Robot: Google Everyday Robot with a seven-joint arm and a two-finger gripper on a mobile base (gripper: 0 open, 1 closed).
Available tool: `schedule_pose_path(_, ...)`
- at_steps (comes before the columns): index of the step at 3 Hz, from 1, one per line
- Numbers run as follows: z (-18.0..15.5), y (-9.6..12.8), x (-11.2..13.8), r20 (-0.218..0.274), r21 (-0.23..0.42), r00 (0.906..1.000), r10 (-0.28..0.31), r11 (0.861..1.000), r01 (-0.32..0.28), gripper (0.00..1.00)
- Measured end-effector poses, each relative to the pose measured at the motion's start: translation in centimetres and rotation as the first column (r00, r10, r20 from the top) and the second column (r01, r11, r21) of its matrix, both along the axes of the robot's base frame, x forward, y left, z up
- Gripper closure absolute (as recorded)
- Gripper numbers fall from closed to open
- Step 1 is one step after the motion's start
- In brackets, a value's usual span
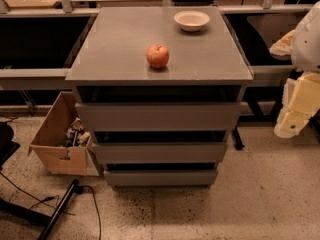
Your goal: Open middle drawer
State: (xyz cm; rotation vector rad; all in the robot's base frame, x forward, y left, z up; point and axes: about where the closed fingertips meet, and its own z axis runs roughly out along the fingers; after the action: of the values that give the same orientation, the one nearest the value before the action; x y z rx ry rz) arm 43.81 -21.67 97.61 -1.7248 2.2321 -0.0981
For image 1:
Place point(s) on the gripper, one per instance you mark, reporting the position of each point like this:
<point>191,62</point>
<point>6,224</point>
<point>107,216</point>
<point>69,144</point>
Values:
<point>308,44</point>

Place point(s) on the grey drawer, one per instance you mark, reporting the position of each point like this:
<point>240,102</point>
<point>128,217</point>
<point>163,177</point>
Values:
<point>160,117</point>
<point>160,178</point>
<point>159,153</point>

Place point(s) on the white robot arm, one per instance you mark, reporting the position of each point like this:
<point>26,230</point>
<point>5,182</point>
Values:
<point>305,43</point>

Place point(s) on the grey bottom drawer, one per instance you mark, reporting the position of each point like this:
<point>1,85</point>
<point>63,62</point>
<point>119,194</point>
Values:
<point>160,178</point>

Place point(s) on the grey drawer cabinet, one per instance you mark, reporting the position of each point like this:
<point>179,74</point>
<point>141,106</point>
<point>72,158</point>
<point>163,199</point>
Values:
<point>205,67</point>

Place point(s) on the grey top drawer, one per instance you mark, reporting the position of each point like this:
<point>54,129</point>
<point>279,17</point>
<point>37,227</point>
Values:
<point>160,117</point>

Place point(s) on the grey desk chair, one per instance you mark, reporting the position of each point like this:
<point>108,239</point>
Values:
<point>272,27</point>

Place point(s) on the white bowl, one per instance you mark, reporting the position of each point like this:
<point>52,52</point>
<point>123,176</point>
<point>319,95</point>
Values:
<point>191,21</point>

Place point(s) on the red apple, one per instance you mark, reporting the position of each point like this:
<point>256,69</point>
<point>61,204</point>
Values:
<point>157,55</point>

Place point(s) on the clutter inside cardboard box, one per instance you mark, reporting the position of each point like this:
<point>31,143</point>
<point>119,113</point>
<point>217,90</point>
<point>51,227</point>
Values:
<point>76,135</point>

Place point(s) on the black stand leg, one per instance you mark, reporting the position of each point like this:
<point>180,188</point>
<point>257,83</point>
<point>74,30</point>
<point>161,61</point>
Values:
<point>72,189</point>

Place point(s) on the cardboard box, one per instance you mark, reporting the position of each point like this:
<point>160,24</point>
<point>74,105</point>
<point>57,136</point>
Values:
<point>50,142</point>

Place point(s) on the black office chair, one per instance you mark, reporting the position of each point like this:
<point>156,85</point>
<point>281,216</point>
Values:
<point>7,146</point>

